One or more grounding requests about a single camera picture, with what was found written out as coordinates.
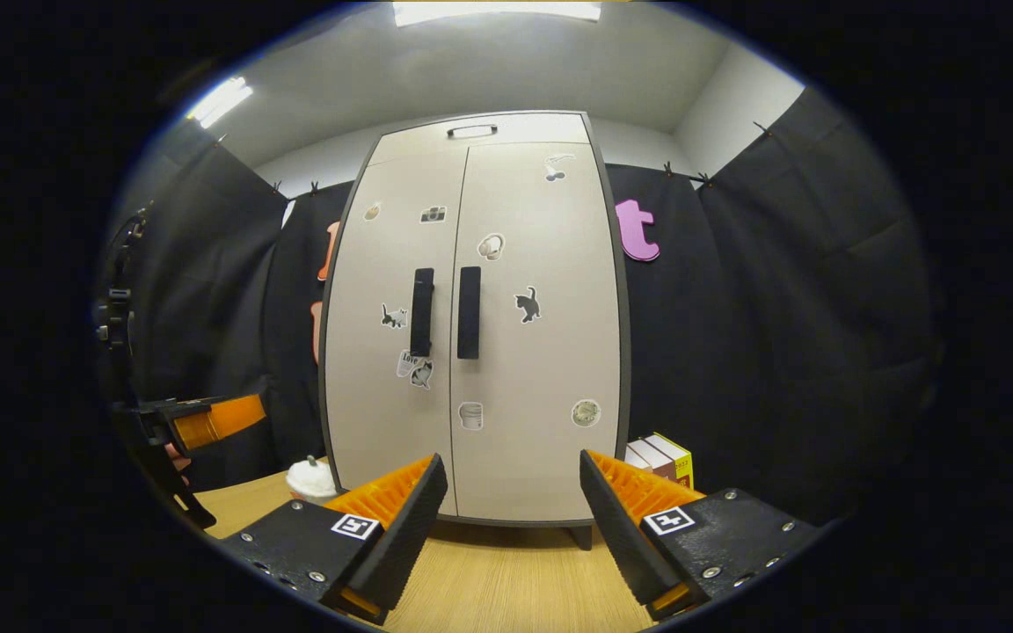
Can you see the white and grey shoe cabinet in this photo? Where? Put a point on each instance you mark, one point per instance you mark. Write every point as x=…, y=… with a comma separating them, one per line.
x=542, y=129

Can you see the rectangular ceiling light panel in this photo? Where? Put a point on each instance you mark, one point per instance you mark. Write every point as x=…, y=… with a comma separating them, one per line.
x=498, y=12

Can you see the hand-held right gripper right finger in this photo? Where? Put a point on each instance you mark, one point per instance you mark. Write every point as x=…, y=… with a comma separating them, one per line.
x=616, y=536

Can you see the white round lidded container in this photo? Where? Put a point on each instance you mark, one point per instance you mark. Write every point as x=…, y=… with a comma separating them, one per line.
x=311, y=482

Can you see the long ceiling light tube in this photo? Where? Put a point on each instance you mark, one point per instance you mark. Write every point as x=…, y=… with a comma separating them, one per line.
x=219, y=101

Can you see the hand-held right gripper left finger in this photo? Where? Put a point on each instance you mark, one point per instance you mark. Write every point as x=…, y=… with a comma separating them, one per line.
x=414, y=527

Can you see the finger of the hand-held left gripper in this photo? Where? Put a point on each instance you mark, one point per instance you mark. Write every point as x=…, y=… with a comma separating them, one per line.
x=207, y=422

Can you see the yellow and red box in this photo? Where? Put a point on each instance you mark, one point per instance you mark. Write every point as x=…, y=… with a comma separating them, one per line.
x=678, y=459

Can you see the black backdrop cloth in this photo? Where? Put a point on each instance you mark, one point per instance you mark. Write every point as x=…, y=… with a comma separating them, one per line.
x=805, y=308

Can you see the white cabinet door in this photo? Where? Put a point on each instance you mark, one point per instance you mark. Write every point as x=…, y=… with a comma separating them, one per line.
x=542, y=369
x=366, y=422

